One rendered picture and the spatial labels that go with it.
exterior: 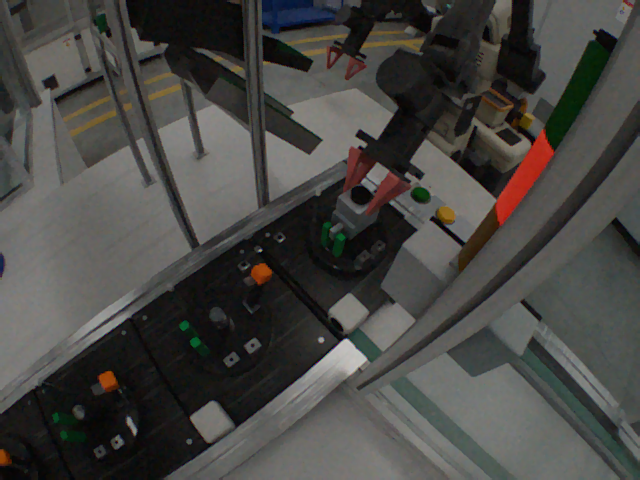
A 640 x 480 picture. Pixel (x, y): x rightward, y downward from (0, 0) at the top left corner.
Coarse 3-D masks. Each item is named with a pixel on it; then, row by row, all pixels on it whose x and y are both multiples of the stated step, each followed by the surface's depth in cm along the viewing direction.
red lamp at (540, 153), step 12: (540, 132) 11; (540, 144) 11; (528, 156) 12; (540, 156) 11; (528, 168) 11; (540, 168) 11; (516, 180) 13; (528, 180) 11; (504, 192) 14; (516, 192) 12; (504, 204) 13; (516, 204) 12; (504, 216) 13
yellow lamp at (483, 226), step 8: (488, 216) 15; (496, 216) 14; (480, 224) 16; (488, 224) 15; (496, 224) 14; (480, 232) 16; (488, 232) 15; (472, 240) 17; (480, 240) 16; (488, 240) 15; (464, 248) 18; (472, 248) 16; (480, 248) 16; (464, 256) 17; (472, 256) 16; (464, 264) 17
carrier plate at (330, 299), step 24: (336, 192) 61; (288, 216) 56; (312, 216) 57; (384, 216) 58; (264, 240) 53; (288, 240) 53; (288, 264) 51; (312, 264) 51; (384, 264) 52; (312, 288) 49; (336, 288) 49; (360, 288) 49
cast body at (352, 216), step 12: (348, 192) 45; (360, 192) 44; (348, 204) 44; (360, 204) 44; (336, 216) 46; (348, 216) 45; (360, 216) 44; (372, 216) 47; (336, 228) 46; (348, 228) 46; (360, 228) 47
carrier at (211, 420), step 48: (192, 288) 47; (240, 288) 45; (288, 288) 48; (144, 336) 41; (192, 336) 38; (240, 336) 41; (288, 336) 44; (192, 384) 38; (240, 384) 39; (288, 384) 40
